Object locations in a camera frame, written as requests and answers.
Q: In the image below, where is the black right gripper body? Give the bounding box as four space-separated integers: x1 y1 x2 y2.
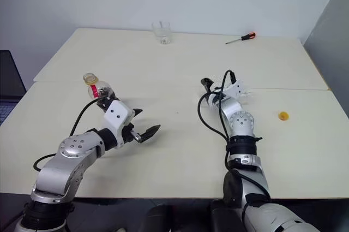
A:
201 78 215 94

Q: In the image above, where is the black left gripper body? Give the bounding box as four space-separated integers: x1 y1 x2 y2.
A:
121 122 144 144

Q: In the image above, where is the small cola bottle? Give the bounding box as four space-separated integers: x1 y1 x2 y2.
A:
82 72 119 102

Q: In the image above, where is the clear glass tumbler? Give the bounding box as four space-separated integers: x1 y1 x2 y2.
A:
152 21 172 45

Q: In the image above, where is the grey partition panel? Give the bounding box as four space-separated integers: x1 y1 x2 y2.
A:
301 0 349 120

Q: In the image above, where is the dark laptop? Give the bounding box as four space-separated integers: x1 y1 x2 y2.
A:
0 50 27 127

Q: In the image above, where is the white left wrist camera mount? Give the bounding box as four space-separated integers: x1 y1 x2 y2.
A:
103 99 135 150

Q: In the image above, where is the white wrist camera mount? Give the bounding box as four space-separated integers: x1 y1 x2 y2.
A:
218 79 245 99
103 99 135 150

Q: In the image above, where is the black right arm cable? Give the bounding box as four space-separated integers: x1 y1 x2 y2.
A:
197 69 271 200

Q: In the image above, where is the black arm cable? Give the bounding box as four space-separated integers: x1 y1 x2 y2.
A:
33 97 110 172
197 69 271 200

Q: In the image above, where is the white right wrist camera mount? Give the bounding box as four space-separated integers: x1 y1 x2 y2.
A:
218 79 245 99

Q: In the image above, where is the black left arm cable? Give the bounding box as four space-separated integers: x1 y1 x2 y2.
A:
33 97 110 172

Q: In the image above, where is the orange black handled screwdriver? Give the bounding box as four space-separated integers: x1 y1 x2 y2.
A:
225 32 257 45

